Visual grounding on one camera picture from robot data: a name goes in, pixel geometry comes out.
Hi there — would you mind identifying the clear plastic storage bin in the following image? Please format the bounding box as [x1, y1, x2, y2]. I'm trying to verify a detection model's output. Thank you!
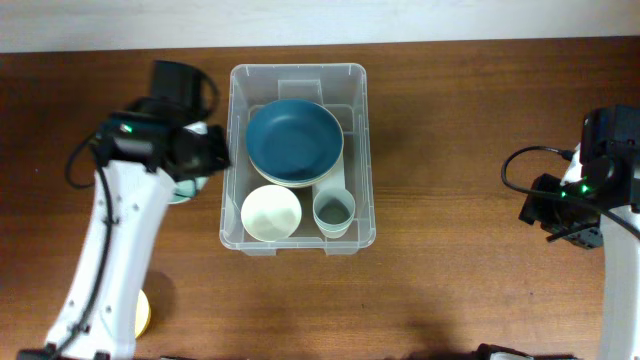
[219, 63, 376, 256]

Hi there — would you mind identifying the blue bowl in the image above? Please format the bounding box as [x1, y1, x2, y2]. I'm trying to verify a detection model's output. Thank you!
[245, 99, 344, 184]

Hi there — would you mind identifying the beige cup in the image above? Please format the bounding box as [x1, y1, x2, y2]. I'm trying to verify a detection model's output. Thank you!
[320, 228, 348, 239]

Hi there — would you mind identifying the yellow bowl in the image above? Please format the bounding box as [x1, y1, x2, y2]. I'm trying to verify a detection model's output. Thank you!
[134, 290, 151, 339]

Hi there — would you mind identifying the mint green bowl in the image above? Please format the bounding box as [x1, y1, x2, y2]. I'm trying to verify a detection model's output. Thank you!
[169, 177, 208, 205]

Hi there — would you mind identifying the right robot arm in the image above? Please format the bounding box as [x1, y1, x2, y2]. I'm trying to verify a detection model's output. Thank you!
[501, 105, 639, 359]

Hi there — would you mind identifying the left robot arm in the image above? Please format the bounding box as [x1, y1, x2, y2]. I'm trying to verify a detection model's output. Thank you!
[17, 60, 231, 359]

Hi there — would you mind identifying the grey cup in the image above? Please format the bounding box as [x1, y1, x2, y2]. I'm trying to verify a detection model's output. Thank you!
[313, 188, 356, 229]

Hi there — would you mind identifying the white small bowl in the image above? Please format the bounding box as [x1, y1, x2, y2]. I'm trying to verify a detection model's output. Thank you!
[241, 185, 302, 242]

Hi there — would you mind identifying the beige bowl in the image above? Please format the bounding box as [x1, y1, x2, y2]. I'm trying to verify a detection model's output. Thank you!
[249, 146, 344, 188]

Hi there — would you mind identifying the white label in bin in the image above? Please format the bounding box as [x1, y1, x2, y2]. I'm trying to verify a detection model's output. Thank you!
[312, 156, 346, 196]

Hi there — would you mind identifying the mint green cup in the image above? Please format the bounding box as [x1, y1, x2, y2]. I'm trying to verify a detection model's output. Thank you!
[315, 218, 353, 230]

